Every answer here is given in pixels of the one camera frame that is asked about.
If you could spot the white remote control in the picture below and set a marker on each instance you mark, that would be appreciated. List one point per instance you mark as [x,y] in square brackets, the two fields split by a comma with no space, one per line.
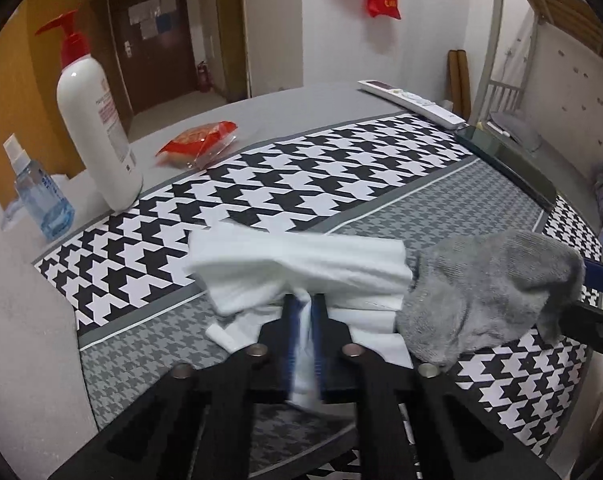
[411,100]

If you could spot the white cloth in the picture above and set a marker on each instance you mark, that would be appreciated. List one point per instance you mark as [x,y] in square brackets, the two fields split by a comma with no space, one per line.
[291,260]

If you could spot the wooden wardrobe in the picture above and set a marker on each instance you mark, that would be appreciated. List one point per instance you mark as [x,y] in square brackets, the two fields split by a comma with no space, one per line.
[36,90]

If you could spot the grey cloth bundle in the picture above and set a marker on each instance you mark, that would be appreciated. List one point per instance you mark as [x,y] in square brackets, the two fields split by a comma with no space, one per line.
[516,130]

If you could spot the white papers on door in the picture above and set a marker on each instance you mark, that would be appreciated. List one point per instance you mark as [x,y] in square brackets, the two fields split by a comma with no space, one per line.
[146,10]

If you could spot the brown rolled mat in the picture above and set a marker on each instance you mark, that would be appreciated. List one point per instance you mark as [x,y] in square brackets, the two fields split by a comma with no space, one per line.
[459,85]

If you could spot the wooden side door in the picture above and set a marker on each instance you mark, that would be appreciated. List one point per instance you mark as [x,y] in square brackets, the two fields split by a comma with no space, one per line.
[231,35]

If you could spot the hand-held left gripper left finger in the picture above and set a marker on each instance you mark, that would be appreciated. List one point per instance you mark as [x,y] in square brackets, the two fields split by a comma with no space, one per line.
[294,340]

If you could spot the dark glass panel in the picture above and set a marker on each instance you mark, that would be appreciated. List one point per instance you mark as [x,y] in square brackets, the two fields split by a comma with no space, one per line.
[506,157]

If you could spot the dark brown door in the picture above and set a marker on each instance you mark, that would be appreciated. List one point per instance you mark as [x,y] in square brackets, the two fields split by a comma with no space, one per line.
[166,70]

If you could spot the white pump bottle red cap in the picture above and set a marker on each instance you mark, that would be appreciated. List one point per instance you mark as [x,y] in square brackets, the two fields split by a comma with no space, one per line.
[99,135]

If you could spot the grey sock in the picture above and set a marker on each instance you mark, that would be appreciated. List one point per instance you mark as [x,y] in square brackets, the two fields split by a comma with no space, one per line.
[481,290]

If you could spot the metal bunk bed frame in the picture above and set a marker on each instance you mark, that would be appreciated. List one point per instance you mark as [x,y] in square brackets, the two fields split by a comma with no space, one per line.
[499,10]

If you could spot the clear blue spray bottle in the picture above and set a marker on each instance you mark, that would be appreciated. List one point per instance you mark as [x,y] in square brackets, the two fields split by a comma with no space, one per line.
[44,195]

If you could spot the blue paper on door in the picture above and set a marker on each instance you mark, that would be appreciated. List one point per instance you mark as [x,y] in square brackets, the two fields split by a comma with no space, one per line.
[164,23]

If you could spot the red snack packet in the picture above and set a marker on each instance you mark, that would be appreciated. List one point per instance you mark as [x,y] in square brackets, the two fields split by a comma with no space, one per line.
[196,140]

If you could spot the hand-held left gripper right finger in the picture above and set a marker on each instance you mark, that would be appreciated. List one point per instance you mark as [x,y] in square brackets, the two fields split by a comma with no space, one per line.
[317,345]

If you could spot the houndstooth patterned mat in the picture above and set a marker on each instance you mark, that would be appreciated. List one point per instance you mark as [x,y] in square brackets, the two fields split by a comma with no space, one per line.
[306,170]

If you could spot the red fire extinguisher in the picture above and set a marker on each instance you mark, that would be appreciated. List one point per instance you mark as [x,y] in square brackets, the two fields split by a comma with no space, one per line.
[204,77]

